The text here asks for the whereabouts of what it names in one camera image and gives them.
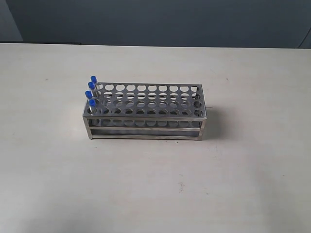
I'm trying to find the blue-capped tube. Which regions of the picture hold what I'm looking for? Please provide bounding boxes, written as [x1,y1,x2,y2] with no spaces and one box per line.
[88,82,98,97]
[90,75,98,90]
[89,99,97,114]
[85,90,93,101]

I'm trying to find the stainless steel test tube rack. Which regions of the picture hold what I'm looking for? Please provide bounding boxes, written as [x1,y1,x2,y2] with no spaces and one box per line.
[82,81,207,140]

